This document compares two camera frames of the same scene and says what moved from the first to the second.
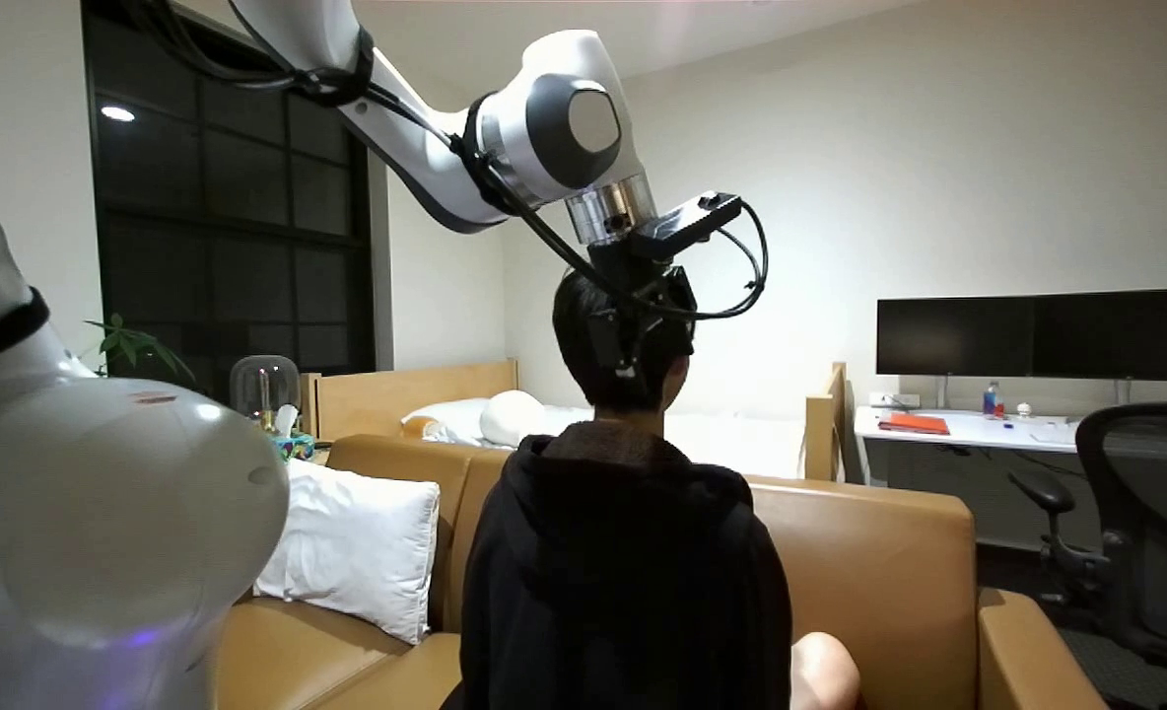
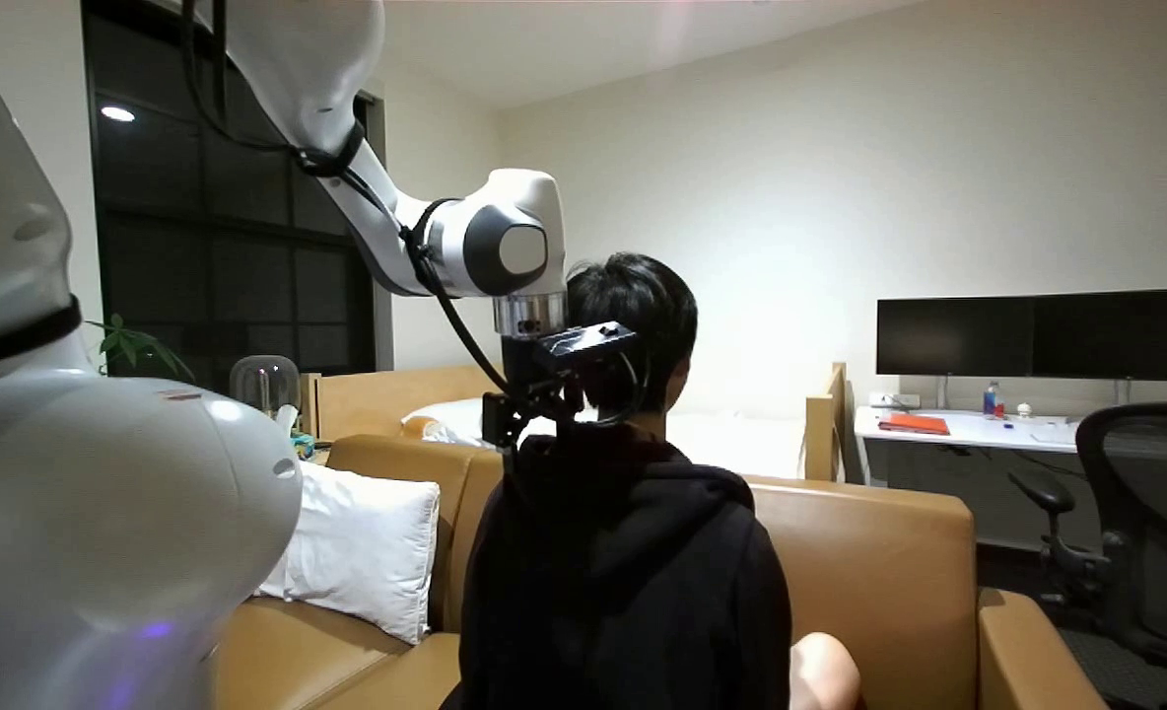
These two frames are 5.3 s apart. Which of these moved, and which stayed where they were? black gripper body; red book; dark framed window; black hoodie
Moved: black gripper body
Stayed: red book; black hoodie; dark framed window
